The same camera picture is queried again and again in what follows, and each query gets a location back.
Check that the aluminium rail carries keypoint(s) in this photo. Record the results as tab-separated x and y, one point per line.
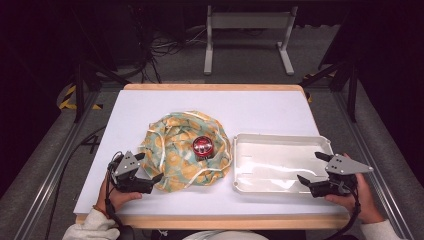
50	180
376	166

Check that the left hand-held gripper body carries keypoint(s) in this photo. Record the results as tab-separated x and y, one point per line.
127	165

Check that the person's lap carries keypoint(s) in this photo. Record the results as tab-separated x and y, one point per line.
225	235

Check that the green yellow patterned cloth bag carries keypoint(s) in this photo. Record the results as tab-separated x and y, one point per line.
173	156

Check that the black tripod stand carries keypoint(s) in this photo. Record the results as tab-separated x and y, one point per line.
79	95
352	96

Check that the white metal stand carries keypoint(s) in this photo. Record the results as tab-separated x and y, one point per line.
250	20

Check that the white plastic tray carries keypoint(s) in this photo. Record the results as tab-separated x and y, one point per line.
273	163

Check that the yellow black hazard tape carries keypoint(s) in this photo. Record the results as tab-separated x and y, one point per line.
68	94
309	97

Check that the red round can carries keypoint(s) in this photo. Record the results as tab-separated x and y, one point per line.
203	146

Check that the person's right hand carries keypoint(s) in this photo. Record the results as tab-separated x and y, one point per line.
368	204

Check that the person's left hand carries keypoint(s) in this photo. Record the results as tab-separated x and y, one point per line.
119	199

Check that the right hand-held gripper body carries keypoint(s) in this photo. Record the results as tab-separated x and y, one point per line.
343	165

